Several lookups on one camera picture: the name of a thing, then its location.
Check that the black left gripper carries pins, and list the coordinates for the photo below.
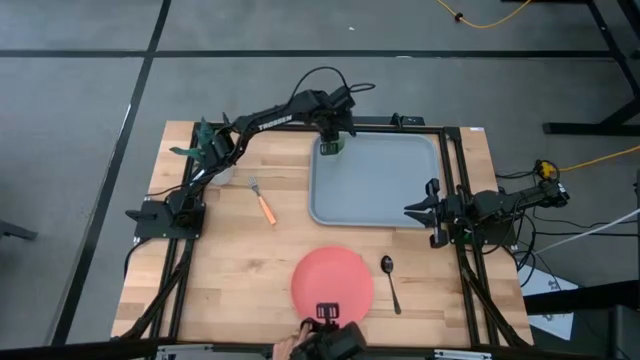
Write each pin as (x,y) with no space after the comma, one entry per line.
(334,122)

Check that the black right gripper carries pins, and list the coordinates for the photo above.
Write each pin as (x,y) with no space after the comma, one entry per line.
(452,210)

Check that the black metal spoon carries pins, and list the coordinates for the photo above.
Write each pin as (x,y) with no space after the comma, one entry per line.
(387,264)

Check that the mint green plastic cup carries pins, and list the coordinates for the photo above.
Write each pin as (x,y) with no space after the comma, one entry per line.
(223,177)

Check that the pink round plate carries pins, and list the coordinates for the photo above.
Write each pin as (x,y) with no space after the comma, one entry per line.
(332,280)

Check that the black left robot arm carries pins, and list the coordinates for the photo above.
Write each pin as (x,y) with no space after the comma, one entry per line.
(275,122)

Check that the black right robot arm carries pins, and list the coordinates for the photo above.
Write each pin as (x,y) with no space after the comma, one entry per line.
(500,202)

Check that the grey plastic tray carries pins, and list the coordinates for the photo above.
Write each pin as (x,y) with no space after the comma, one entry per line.
(375,180)

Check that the green tape strips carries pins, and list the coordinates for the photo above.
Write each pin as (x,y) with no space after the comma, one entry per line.
(205,135)

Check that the yellow and black plug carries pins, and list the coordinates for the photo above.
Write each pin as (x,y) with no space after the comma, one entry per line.
(546,170)

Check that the white paper sheet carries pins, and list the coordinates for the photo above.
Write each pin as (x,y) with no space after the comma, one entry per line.
(545,290)

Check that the black metal floor stand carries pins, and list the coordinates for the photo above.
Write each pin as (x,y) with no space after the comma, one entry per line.
(575,129)

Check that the black horizontal bar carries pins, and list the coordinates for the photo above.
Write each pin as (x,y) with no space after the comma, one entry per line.
(590,296)

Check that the person's hand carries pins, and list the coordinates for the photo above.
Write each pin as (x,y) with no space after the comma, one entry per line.
(285,349)

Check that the dark grey box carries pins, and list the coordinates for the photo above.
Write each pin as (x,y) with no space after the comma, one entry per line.
(610,335)

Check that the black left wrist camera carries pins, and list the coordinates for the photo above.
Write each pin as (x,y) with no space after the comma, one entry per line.
(343,96)

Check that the black aluminium table frame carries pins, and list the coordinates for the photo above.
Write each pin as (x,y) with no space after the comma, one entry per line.
(456,150)

